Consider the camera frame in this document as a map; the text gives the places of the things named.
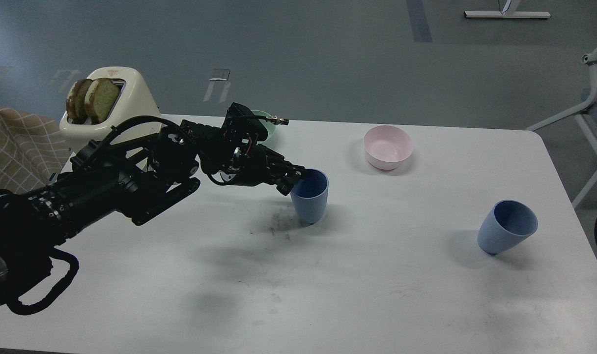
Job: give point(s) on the light blue plastic cup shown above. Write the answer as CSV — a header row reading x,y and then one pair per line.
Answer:
x,y
506,225

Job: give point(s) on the dark blue plastic cup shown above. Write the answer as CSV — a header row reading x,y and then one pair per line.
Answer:
x,y
310,196

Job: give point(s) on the toast slice right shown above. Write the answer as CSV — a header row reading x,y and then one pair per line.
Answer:
x,y
100,98

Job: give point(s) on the toast slice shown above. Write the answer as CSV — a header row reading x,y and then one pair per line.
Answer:
x,y
75,101
100,98

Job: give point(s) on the green plastic bowl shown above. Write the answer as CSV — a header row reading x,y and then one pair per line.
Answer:
x,y
270,130

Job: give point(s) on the white metal stand frame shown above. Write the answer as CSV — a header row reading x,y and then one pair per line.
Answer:
x,y
585,115

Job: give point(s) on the cream white toaster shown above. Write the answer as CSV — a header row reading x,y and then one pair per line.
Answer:
x,y
135,99

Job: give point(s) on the white desk foot bar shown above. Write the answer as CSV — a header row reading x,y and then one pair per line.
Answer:
x,y
509,10

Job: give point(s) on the black robot arm image left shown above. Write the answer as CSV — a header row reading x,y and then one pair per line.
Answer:
x,y
141,168

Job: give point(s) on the toast slice left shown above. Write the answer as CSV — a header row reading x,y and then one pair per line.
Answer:
x,y
75,101

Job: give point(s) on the beige checkered cloth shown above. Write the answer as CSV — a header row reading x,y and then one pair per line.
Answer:
x,y
32,149

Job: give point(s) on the pink plastic bowl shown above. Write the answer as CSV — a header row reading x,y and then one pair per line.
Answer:
x,y
387,147

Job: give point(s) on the black Robotiq gripper image left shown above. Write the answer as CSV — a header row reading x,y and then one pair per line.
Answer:
x,y
259,165

